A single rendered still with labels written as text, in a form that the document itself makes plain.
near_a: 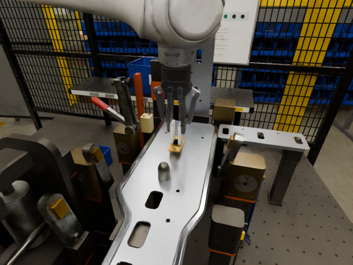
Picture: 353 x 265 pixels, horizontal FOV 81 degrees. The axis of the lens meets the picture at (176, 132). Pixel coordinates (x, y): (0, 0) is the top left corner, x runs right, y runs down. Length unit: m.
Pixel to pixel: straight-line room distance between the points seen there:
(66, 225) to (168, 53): 0.40
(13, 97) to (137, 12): 2.98
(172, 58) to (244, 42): 0.61
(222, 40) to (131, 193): 0.80
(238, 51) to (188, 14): 0.79
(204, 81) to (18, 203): 0.66
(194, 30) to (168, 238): 0.37
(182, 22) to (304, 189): 0.94
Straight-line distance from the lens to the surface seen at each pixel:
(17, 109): 3.32
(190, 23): 0.29
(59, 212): 0.44
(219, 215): 0.50
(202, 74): 0.81
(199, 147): 0.67
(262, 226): 0.89
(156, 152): 0.65
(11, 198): 0.46
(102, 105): 0.67
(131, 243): 0.47
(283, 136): 0.80
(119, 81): 0.60
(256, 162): 0.57
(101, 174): 0.55
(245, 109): 0.91
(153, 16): 0.33
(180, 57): 0.50
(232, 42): 1.06
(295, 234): 0.91
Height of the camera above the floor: 1.39
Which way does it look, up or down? 31 degrees down
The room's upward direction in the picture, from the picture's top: straight up
